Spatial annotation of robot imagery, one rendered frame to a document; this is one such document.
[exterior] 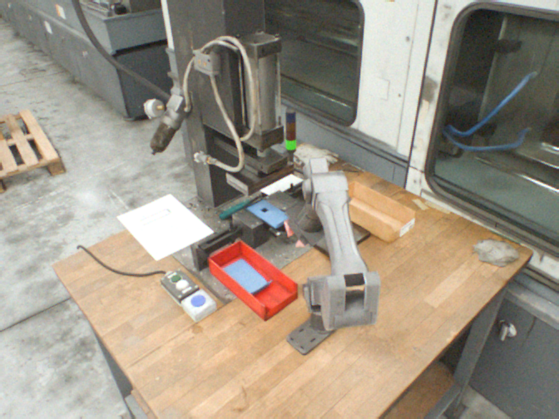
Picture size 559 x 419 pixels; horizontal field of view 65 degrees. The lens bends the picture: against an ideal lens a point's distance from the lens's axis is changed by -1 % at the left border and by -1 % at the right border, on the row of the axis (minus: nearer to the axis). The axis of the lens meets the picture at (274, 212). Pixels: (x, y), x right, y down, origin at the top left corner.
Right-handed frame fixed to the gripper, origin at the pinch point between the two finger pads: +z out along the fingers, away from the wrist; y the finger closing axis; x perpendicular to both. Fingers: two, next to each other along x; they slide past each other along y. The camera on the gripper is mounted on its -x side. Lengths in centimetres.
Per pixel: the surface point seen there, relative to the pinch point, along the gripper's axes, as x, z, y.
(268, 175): -11.0, 7.1, 21.2
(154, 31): -138, 182, 262
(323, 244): -19.2, 19.1, -2.5
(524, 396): -66, 47, -90
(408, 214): -47.1, 11.2, -11.2
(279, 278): 1.3, 16.8, -3.8
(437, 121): -68, -5, 6
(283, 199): -20.9, 23.0, 17.6
